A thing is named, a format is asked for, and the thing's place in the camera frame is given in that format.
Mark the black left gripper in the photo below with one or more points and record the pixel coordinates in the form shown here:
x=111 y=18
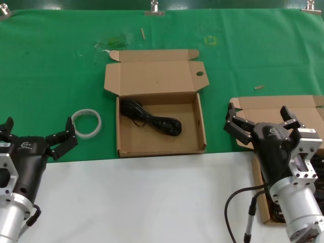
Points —
x=27 y=157

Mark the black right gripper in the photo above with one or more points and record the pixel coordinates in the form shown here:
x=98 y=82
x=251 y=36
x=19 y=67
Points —
x=273 y=152

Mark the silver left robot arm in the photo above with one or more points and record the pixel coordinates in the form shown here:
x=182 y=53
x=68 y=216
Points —
x=10 y=217

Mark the open cardboard box plain flaps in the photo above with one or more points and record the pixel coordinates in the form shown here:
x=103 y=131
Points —
x=265 y=106

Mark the cardboard box with round hole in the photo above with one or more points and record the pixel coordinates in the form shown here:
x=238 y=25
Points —
x=157 y=78

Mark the small wood chip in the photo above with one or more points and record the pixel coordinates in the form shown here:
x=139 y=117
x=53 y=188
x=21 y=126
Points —
x=259 y=87

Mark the clear tape roll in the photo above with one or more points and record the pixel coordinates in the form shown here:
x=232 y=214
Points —
x=87 y=135

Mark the green table cloth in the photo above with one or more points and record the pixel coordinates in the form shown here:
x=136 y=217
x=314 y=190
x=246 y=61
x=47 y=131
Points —
x=50 y=76

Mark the small white tape scrap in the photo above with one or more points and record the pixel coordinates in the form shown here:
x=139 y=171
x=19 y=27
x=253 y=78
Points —
x=105 y=50

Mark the clear plastic wrapper scrap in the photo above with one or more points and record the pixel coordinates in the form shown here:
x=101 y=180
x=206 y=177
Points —
x=114 y=41

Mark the silver binder clip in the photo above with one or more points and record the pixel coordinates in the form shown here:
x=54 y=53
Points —
x=154 y=12
x=310 y=7
x=3 y=11

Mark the thin wooden stick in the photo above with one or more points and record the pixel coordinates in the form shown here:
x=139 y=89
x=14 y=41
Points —
x=143 y=33

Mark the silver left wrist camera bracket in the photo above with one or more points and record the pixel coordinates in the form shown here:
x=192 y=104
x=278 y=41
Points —
x=7 y=162

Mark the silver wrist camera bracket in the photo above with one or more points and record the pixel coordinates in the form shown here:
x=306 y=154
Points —
x=7 y=162
x=307 y=144

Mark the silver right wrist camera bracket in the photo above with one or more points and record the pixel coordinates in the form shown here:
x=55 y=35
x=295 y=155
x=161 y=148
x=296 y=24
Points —
x=307 y=144

